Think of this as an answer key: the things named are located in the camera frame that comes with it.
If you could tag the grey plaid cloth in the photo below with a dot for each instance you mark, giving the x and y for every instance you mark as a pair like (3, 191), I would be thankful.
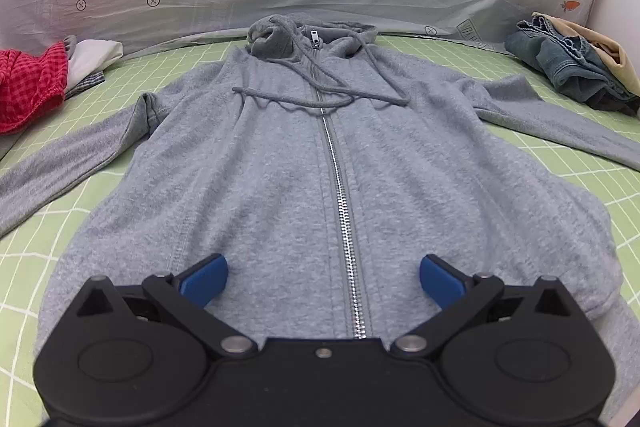
(87, 84)

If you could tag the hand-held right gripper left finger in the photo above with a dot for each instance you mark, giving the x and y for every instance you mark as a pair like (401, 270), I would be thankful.
(205, 279)

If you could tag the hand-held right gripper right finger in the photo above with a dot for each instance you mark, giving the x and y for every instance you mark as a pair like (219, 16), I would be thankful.
(442, 282)

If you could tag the blue denim jeans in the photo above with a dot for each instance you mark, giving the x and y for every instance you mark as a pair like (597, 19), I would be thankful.
(555, 57)

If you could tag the dark cloth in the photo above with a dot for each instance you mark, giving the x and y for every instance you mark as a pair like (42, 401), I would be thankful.
(615, 104)

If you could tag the red checked cloth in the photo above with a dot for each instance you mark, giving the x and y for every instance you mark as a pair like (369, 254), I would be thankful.
(30, 82)

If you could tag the beige cloth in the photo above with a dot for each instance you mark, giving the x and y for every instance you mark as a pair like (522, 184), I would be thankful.
(630, 67)

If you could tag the white cloth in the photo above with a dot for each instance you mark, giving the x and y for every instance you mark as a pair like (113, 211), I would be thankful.
(95, 57)

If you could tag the grey zip hoodie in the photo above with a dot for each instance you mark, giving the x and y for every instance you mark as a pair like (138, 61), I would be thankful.
(250, 187)

